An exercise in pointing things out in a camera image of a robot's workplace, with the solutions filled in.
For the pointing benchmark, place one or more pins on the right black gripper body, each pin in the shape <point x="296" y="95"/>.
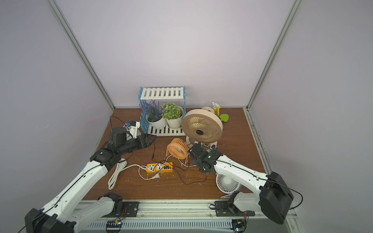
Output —
<point x="196" y="153"/>

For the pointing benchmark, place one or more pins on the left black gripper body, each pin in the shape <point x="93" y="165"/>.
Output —
<point x="143" y="140"/>

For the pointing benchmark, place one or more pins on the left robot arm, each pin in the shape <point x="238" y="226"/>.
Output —
<point x="59" y="215"/>

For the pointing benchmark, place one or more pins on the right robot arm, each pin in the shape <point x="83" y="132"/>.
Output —
<point x="271" y="196"/>

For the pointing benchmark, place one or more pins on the small white fan left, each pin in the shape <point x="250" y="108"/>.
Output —
<point x="132" y="133"/>

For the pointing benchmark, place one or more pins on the small white fan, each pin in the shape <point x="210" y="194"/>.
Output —
<point x="226" y="184"/>
<point x="132" y="133"/>

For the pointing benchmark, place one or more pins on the small orange fan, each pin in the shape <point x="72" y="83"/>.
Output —
<point x="178" y="149"/>

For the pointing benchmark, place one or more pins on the yellow power strip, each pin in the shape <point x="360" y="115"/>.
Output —
<point x="159" y="167"/>

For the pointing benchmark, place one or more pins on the small white fan right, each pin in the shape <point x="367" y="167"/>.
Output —
<point x="226" y="184"/>

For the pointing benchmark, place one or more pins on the large beige desk fan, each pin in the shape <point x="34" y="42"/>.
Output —
<point x="202" y="126"/>

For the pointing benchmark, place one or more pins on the lavender plant white pot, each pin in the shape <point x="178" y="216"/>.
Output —
<point x="154" y="113"/>

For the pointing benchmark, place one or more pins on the green plant white pot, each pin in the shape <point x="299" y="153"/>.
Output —
<point x="173" y="114"/>

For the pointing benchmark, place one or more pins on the blue white slatted shelf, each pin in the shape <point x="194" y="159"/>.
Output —
<point x="163" y="95"/>

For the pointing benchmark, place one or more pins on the green round object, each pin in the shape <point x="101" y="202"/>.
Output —
<point x="224" y="117"/>

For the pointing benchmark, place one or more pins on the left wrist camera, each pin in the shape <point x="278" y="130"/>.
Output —
<point x="135" y="124"/>

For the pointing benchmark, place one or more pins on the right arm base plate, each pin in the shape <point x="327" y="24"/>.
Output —
<point x="223" y="208"/>

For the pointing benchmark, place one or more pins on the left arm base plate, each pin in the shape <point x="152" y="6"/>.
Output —
<point x="128" y="209"/>

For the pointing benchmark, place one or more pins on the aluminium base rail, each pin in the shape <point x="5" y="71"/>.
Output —
<point x="173" y="216"/>

